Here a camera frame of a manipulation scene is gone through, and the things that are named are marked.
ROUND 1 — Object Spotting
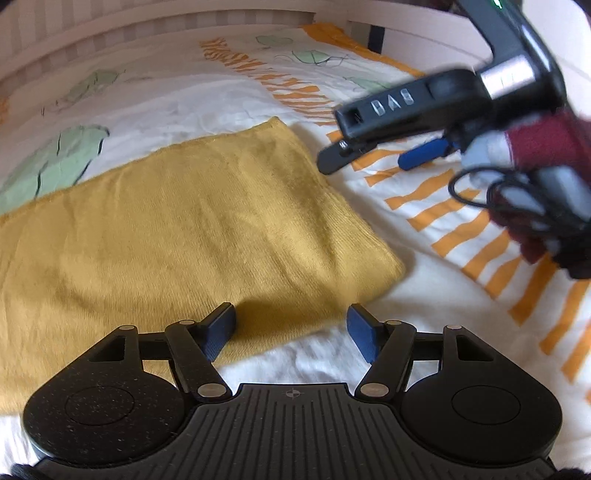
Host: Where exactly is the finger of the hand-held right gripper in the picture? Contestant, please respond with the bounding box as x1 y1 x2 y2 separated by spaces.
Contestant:
397 138 452 171
317 137 377 175

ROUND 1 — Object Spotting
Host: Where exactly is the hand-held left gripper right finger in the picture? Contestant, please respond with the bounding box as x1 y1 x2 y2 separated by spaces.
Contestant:
347 303 498 400

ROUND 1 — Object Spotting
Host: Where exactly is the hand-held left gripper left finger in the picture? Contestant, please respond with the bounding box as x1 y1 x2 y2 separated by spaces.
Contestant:
85 302 238 401

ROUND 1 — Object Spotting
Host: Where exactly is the yellow knit sweater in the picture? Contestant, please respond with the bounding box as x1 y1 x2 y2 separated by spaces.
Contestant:
0 116 407 414

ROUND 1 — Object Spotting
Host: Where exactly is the person's right hand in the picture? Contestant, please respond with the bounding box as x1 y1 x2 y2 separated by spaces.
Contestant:
461 108 591 280

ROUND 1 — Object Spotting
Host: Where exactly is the white leaf print duvet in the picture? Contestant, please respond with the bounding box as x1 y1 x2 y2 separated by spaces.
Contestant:
0 22 591 467

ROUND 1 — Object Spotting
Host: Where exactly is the black cable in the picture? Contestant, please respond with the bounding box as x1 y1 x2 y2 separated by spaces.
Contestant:
449 165 557 232

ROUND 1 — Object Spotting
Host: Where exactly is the white wooden bed frame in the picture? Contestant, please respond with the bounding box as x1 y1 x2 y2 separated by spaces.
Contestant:
0 0 467 90

